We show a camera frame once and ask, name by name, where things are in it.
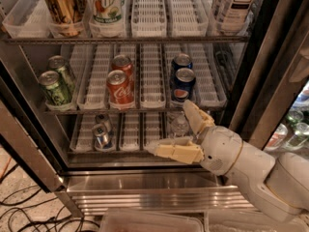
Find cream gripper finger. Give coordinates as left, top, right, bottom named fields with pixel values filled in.
left=147, top=136, right=204, bottom=164
left=183, top=100, right=214, bottom=134

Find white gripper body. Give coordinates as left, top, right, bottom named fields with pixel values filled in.
left=198, top=126, right=242, bottom=176

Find green soda can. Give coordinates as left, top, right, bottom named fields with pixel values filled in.
left=39, top=71, right=71, bottom=106
left=48, top=55, right=75, bottom=93

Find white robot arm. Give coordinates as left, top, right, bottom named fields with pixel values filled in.
left=149, top=101, right=309, bottom=221

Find front blue Pepsi can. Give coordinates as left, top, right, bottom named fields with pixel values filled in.
left=172, top=68, right=196, bottom=102

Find blue pepsi can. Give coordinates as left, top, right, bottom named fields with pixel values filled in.
left=172, top=68, right=196, bottom=102
left=170, top=52, right=193, bottom=79

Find fridge glass door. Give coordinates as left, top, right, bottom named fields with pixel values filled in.
left=230, top=0, right=309, bottom=149

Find rear blue Pepsi can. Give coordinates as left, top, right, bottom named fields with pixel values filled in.
left=170, top=52, right=193, bottom=79

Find front silver blue can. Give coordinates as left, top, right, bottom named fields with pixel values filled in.
left=92, top=124, right=112, bottom=151

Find silver blue can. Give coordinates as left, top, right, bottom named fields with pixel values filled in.
left=95, top=114, right=112, bottom=133
left=92, top=124, right=112, bottom=151

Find front red Coca-Cola can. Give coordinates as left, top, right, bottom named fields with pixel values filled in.
left=106, top=70, right=133, bottom=105

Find red coca-cola can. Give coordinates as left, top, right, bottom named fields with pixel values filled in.
left=111, top=54, right=134, bottom=88
left=106, top=70, right=133, bottom=105

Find rear silver blue can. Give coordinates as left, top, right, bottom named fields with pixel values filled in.
left=95, top=114, right=112, bottom=133

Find rear red Coca-Cola can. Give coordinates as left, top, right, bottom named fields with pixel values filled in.
left=111, top=54, right=134, bottom=88

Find stainless steel fridge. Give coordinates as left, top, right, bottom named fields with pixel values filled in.
left=0, top=0, right=309, bottom=218

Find gold tall can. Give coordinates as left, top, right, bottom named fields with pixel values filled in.
left=45, top=0, right=86, bottom=37

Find left clear water bottle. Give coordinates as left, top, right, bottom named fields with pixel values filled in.
left=170, top=115, right=189, bottom=137

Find right clear plastic bin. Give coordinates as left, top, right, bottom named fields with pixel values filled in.
left=205, top=210, right=309, bottom=232

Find clear plastic bin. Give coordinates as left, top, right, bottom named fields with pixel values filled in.
left=205, top=210, right=309, bottom=232
left=98, top=209, right=204, bottom=232

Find left clear plastic bin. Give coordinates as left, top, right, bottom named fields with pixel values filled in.
left=98, top=209, right=204, bottom=232

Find Teas Tea bottle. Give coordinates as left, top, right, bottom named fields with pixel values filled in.
left=211, top=0, right=254, bottom=36

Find black floor cables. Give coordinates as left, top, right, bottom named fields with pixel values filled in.
left=0, top=163, right=100, bottom=232

